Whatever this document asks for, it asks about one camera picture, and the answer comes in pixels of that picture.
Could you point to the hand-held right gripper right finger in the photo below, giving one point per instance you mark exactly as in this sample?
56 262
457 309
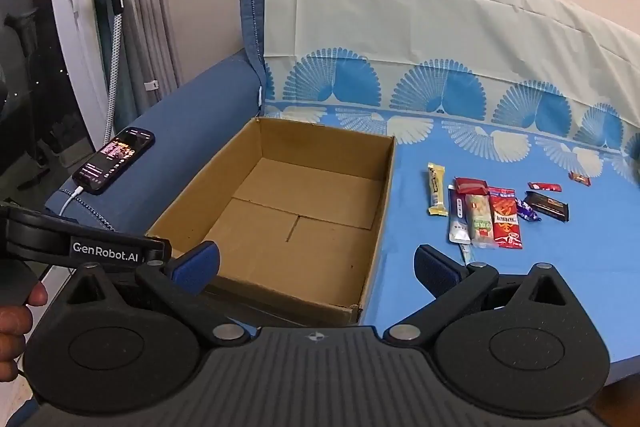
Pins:
435 272

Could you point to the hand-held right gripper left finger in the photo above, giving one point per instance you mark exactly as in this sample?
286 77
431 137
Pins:
197 264

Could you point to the white grey sachet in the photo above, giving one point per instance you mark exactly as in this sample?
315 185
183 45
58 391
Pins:
457 222

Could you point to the green white nut packet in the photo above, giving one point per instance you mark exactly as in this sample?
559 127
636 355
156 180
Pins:
480 219

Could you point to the yellow snack bar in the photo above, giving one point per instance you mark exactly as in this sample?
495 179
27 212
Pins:
437 192

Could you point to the red spicy strip packet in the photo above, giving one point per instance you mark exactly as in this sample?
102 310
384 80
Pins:
505 219

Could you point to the dark red snack packet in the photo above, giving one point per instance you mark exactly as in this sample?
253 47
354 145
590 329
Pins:
470 185

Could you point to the cardboard box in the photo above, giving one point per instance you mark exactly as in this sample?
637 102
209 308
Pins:
300 207

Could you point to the dark brown biscuit packet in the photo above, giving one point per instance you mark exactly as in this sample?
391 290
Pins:
547 205

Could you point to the person's left hand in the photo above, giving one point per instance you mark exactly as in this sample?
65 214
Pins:
12 337

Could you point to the black smartphone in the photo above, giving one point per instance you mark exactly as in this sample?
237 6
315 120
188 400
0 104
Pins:
112 159

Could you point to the purple candy wrapper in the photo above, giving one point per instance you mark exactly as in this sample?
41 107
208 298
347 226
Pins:
527 208

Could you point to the small red stick packet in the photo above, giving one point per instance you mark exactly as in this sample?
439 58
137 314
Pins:
545 187

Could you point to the blue sofa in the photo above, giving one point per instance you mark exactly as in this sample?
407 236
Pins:
200 97

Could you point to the small brown red candy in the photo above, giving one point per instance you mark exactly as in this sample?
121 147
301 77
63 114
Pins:
580 179

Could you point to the white curtain clip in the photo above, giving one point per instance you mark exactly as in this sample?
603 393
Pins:
151 85

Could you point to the blue fan print sheet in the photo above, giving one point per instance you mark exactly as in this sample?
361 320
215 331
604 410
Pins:
500 57

